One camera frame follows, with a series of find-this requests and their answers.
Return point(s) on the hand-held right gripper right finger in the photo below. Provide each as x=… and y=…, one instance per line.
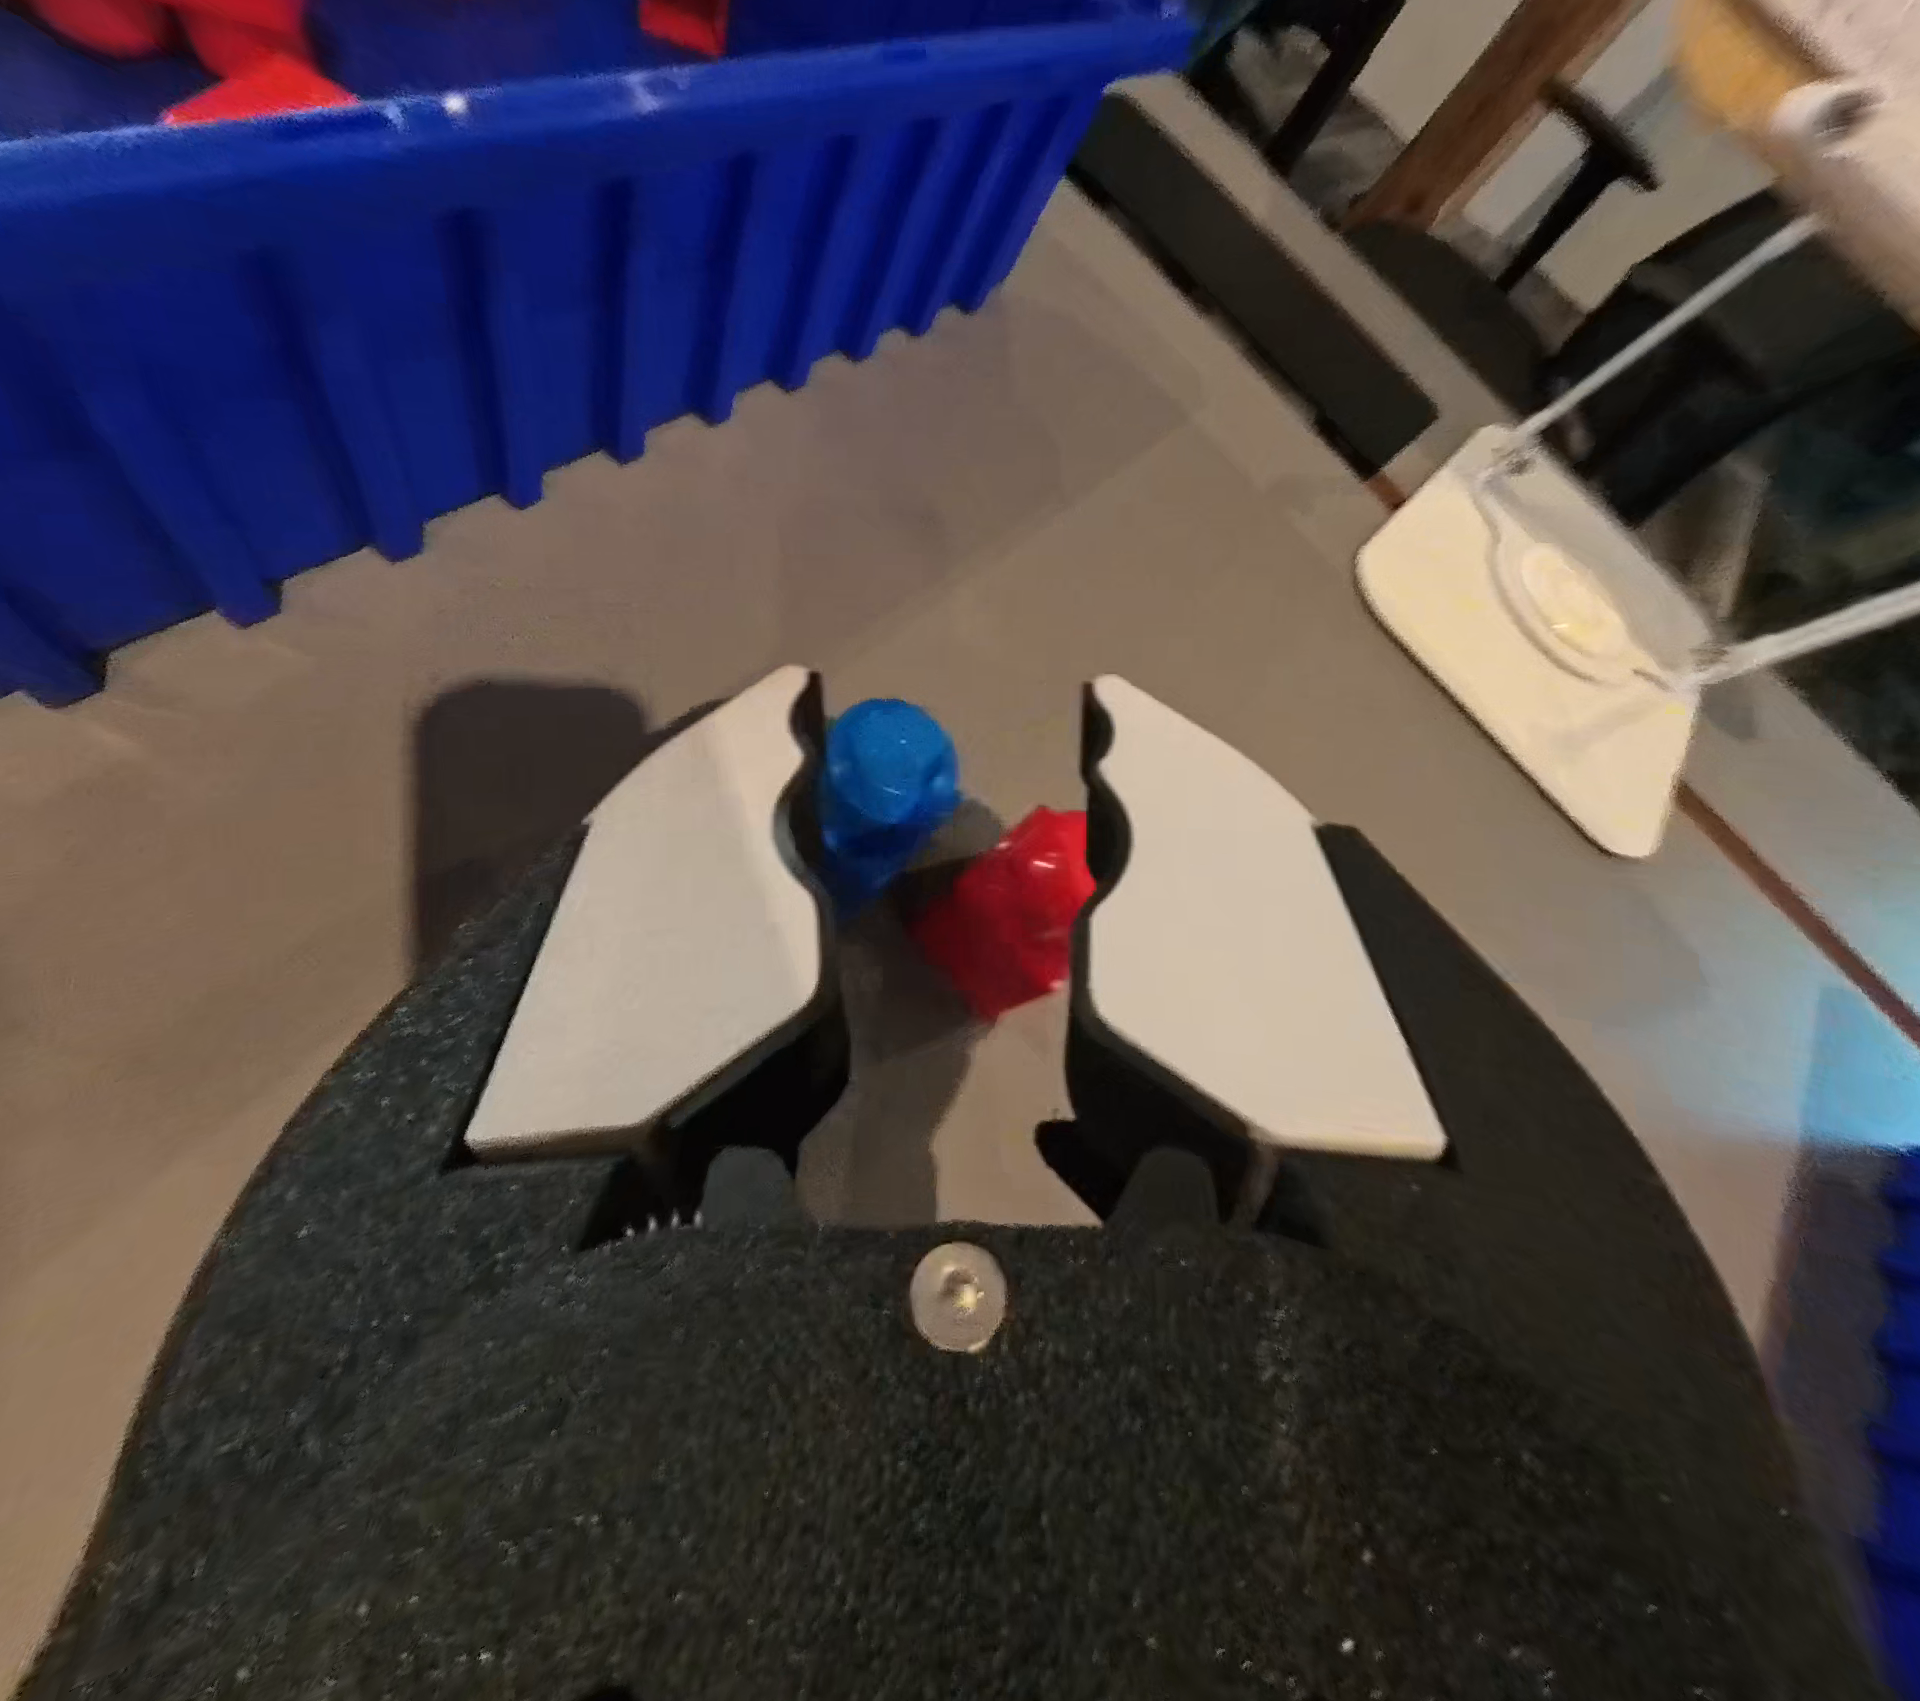
x=1245, y=952

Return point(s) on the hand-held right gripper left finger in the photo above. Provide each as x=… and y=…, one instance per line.
x=661, y=952

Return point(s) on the red single-stud mega block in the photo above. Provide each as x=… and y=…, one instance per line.
x=1004, y=923

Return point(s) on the blue single-stud mega block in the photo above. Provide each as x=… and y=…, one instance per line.
x=885, y=786

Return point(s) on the white stand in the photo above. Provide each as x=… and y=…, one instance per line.
x=1487, y=622

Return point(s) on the black flat pad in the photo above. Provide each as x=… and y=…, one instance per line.
x=1275, y=306

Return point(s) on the blue ribbed plastic bin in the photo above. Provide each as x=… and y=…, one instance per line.
x=1898, y=1432
x=449, y=276

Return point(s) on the dark chair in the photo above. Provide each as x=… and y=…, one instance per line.
x=1723, y=350

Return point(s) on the brown wooden table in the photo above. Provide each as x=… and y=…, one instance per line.
x=1499, y=97

